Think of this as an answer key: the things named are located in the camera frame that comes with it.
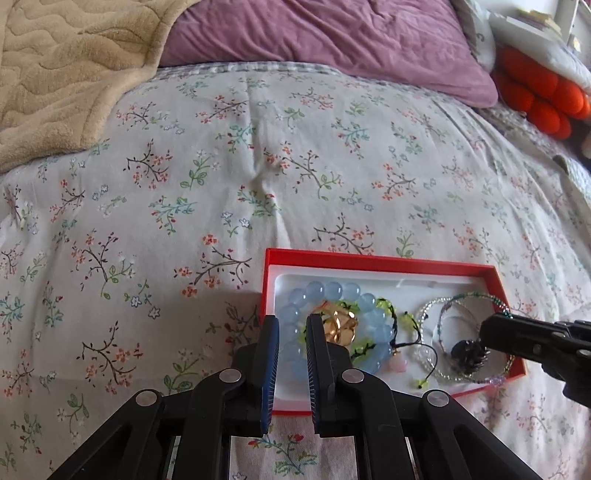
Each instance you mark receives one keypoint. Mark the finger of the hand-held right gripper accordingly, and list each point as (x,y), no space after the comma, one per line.
(517,334)

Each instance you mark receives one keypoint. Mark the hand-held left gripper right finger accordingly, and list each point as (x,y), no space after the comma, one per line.
(314,369)

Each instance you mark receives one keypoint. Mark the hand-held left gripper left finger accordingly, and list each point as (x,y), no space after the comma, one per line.
(270,369)

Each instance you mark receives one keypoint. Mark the gold flower brooch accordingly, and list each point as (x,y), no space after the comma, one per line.
(341,323)

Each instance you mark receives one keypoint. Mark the black beaded charm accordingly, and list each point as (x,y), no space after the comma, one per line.
(466,357)

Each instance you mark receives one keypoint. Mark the pink bead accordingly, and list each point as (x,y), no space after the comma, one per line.
(398,364)

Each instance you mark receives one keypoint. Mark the red cardboard box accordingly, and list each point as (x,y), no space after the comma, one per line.
(378,261)

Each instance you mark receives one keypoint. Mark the orange knotted cushion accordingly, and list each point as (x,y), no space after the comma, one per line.
(535,87)

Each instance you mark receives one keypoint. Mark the white cloth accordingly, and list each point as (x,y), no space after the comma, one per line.
(545,50)

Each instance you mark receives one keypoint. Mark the grey patterned pillow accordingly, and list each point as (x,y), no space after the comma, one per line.
(471,27)

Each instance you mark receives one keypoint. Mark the purple pillow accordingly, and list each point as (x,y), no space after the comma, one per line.
(323,32)

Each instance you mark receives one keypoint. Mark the beige fleece blanket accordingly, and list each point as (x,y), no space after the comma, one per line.
(69,69)

